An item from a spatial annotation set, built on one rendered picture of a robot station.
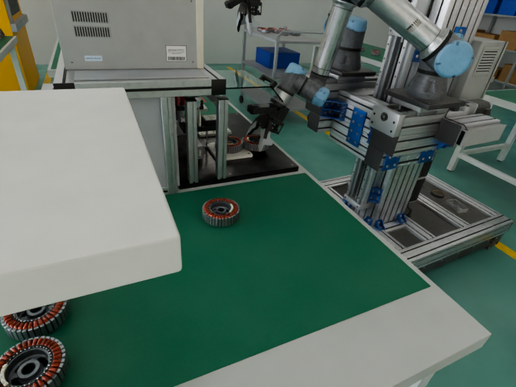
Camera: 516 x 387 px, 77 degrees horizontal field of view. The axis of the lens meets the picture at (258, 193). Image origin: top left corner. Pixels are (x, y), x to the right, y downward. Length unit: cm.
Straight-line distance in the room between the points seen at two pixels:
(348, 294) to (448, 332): 22
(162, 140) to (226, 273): 45
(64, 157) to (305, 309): 59
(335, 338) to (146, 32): 93
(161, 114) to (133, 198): 74
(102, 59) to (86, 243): 88
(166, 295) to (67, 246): 57
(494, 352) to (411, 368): 127
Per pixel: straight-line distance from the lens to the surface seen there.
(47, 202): 29
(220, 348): 71
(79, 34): 107
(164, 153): 104
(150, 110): 100
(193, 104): 102
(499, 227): 251
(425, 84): 146
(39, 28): 655
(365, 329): 79
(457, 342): 87
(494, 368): 196
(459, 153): 357
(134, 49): 108
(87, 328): 78
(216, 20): 683
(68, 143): 37
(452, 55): 130
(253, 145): 131
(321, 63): 142
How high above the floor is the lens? 135
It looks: 32 degrees down
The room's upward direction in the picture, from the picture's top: 6 degrees clockwise
